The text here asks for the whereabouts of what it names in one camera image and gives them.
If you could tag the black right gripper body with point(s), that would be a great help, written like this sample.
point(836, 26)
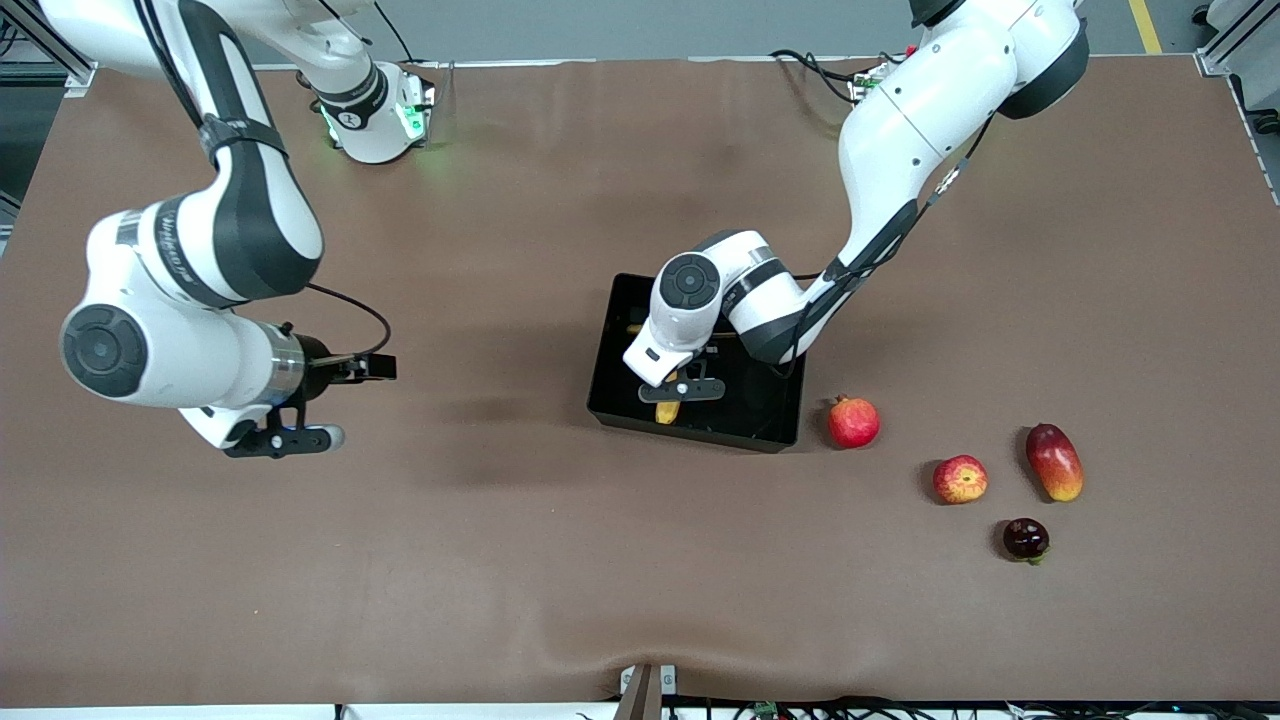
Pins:
point(322, 367)

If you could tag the yellow banana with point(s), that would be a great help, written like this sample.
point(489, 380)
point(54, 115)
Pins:
point(668, 412)

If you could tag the black plastic box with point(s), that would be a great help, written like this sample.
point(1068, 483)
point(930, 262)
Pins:
point(750, 415)

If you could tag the red yellow apple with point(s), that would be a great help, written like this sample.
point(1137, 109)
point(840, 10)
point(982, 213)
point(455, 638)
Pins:
point(960, 480)

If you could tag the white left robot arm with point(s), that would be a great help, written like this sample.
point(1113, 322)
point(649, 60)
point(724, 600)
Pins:
point(900, 120)

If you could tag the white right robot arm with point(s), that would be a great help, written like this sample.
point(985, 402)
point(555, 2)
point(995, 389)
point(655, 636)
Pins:
point(180, 340)

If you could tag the red pomegranate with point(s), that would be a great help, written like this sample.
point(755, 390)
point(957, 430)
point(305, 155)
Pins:
point(853, 424)

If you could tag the brown table mat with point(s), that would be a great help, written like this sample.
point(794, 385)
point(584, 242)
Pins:
point(600, 560)

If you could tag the small green circuit board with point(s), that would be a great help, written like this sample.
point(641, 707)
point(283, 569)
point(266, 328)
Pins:
point(766, 709)

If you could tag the red yellow mango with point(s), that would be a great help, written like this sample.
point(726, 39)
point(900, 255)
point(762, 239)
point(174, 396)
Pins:
point(1055, 462)

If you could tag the dark purple mangosteen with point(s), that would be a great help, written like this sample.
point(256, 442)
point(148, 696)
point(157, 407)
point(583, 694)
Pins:
point(1025, 538)

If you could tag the aluminium frame profile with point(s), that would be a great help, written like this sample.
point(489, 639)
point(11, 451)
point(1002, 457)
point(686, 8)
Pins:
point(1235, 40)
point(50, 45)

